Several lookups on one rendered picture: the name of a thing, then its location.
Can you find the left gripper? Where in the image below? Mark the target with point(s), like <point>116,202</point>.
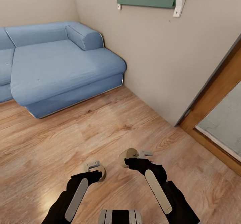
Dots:
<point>94,176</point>

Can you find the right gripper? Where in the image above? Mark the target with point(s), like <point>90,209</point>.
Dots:
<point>134,163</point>

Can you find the robot trunk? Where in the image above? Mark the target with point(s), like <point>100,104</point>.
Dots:
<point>120,217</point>

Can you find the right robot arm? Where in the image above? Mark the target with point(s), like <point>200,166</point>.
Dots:
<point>169,197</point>

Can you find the sofa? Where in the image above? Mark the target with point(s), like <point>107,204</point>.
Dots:
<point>48,67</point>

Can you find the pillar candle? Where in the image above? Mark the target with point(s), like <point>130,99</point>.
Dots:
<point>102,169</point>
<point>129,153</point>

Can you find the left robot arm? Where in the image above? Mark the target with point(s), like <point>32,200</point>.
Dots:
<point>65,207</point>

